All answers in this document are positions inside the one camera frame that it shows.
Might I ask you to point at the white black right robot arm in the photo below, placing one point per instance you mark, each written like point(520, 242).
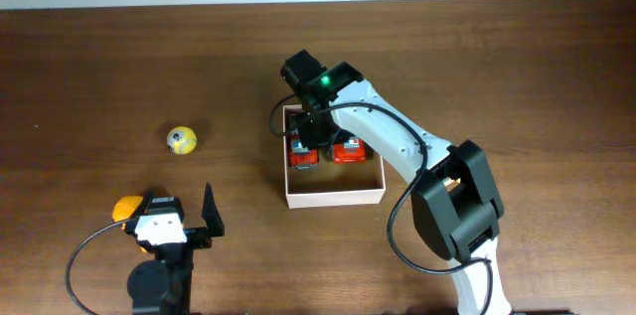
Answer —
point(456, 206)

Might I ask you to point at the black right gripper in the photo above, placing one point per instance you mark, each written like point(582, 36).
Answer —
point(311, 140)

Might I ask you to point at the red toy fire truck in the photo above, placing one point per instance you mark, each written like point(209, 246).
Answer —
point(299, 156)

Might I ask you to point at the pink cardboard box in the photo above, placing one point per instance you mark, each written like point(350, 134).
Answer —
point(329, 184)

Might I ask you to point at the yellow grey toy ball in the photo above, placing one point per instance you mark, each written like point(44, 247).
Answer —
point(181, 140)

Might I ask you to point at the orange ball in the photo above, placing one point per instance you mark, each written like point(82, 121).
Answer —
point(127, 207)

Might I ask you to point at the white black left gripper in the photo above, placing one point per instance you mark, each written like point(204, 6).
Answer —
point(202, 235)

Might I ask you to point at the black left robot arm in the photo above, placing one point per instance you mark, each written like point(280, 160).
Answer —
point(163, 284)

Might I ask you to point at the red toy tank vehicle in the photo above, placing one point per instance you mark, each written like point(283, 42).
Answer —
point(352, 151)

